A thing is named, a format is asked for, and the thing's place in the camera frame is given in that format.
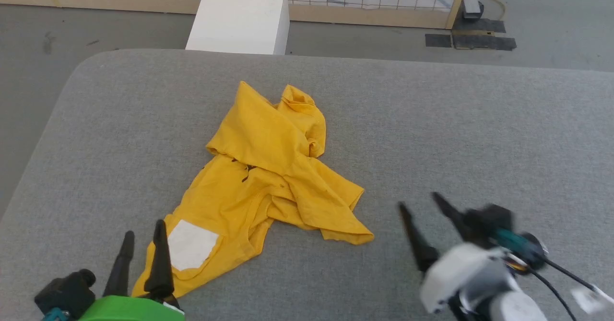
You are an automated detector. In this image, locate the yellow floor cable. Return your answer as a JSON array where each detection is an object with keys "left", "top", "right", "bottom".
[{"left": 484, "top": 0, "right": 508, "bottom": 22}]

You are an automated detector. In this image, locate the white cable tag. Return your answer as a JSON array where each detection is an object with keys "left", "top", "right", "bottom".
[{"left": 571, "top": 285, "right": 614, "bottom": 314}]

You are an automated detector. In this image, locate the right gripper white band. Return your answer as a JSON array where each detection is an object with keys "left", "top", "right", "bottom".
[{"left": 398, "top": 191, "right": 520, "bottom": 314}]

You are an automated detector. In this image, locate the long black floor mat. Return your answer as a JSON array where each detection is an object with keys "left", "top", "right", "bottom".
[{"left": 452, "top": 34, "right": 517, "bottom": 51}]

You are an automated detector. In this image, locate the white rectangular box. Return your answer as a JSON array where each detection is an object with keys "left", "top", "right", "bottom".
[{"left": 185, "top": 0, "right": 291, "bottom": 55}]

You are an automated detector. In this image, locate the grey fabric sofa seat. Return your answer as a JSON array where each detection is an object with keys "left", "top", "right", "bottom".
[{"left": 0, "top": 48, "right": 614, "bottom": 321}]

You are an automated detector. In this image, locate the yellow t-shirt garment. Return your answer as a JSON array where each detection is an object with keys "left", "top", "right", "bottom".
[{"left": 131, "top": 81, "right": 375, "bottom": 298}]

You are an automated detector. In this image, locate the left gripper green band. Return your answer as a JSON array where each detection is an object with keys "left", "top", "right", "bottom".
[{"left": 79, "top": 219, "right": 186, "bottom": 321}]

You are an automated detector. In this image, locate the dark floor base plate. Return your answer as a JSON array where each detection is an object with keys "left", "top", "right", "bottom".
[{"left": 453, "top": 18, "right": 507, "bottom": 34}]

